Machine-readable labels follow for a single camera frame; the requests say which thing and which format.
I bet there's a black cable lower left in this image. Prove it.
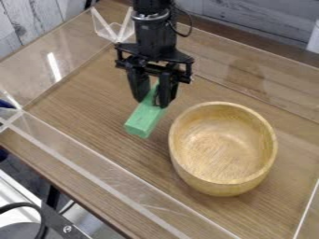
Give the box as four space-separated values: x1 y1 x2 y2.
0 202 47 239

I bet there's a clear acrylic enclosure wall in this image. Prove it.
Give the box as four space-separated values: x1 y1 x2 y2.
0 14 319 239

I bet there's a black metal bracket with screw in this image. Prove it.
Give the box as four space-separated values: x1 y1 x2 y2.
39 204 92 239

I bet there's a green rectangular block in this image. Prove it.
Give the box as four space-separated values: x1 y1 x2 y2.
123 84 167 138

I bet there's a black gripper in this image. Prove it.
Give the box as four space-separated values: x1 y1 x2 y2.
115 10 195 108

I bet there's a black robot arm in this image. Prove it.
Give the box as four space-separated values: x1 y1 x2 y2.
115 0 195 108

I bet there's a wooden brown bowl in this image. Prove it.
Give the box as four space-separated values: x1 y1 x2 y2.
168 102 277 197

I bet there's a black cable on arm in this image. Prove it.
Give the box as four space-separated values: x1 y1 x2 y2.
167 6 195 38

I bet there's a blue object at left edge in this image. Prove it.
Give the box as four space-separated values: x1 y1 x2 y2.
0 99 16 108

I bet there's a black table leg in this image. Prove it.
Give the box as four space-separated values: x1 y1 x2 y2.
47 186 61 209

